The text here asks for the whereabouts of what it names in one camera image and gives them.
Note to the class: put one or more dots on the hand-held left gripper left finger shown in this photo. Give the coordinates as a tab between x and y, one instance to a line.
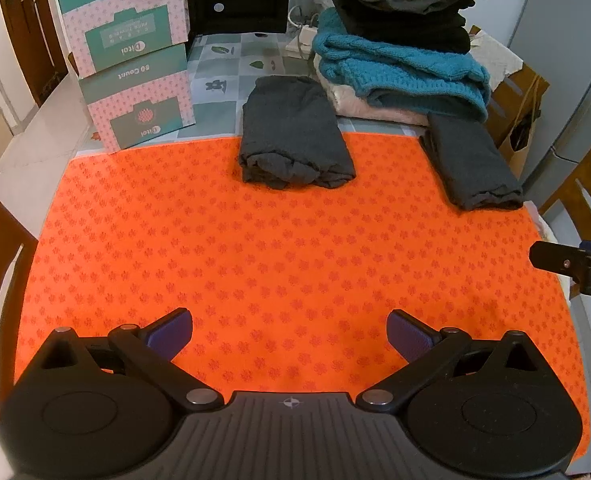
173	334

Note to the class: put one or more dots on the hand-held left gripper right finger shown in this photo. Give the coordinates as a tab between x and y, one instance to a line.
405	334

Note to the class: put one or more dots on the dark grey pants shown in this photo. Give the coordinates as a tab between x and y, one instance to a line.
475	165

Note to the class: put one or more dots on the pale pink folded clothes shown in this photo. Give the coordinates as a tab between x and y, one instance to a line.
355	105

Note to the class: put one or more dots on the black folded clothes pile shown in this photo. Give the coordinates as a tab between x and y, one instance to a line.
400	30

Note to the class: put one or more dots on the wooden slat-back chair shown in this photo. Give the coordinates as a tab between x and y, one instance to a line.
585	190

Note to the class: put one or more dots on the orange flower-print mat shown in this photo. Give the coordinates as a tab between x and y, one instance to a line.
275	260

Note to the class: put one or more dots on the brown paper bag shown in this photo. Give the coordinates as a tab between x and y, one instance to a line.
520	130

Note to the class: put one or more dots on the wooden chair with paper bag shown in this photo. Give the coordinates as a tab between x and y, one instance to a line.
513	77

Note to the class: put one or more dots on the dark wooden chair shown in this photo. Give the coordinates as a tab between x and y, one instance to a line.
0	240

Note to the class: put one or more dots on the white crumpled cloth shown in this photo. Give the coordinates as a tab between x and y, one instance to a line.
495	55

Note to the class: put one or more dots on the grey refrigerator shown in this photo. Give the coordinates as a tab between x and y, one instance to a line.
565	35

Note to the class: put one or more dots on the pink and teal cardboard box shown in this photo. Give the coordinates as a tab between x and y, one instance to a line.
120	15
140	105

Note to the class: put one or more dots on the dark grey folded garment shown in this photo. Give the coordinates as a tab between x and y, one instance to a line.
295	130

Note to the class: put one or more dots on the teal knit sweater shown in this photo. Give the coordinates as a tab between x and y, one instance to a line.
400	65

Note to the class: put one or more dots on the checked patterned tablecloth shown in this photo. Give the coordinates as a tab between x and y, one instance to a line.
215	65

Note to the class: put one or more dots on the white power strip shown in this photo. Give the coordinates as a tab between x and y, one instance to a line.
303	35

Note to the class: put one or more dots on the brown wooden door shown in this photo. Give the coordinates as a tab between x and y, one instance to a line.
25	20

